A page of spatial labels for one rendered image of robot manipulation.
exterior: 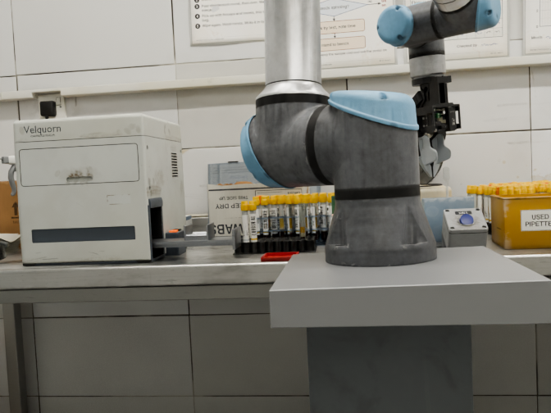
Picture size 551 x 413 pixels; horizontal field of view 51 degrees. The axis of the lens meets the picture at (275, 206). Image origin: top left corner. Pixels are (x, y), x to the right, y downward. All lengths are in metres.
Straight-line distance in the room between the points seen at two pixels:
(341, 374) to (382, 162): 0.27
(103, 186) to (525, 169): 1.19
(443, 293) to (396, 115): 0.25
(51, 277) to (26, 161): 0.24
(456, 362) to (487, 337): 1.12
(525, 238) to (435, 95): 0.34
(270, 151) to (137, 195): 0.42
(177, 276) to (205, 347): 0.77
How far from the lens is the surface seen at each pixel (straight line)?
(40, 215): 1.28
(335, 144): 0.78
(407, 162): 0.77
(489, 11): 1.15
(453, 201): 1.25
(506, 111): 1.83
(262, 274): 1.11
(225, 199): 1.45
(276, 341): 1.85
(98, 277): 1.20
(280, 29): 0.89
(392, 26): 1.19
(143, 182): 1.19
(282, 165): 0.84
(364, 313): 0.62
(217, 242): 1.17
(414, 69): 1.29
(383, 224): 0.75
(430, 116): 1.28
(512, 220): 1.20
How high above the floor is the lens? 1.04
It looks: 3 degrees down
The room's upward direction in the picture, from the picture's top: 3 degrees counter-clockwise
